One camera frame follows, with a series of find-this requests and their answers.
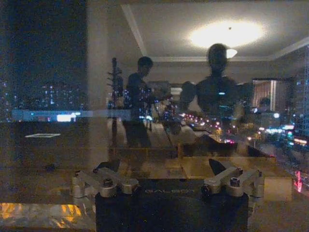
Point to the person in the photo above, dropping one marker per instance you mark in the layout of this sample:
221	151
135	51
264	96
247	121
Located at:
135	96

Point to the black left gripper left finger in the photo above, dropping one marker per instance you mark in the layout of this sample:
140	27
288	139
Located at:
96	180

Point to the robot head and torso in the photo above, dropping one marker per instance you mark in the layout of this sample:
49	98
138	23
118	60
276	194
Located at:
217	91

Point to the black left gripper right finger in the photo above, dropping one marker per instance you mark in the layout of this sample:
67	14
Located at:
231	177

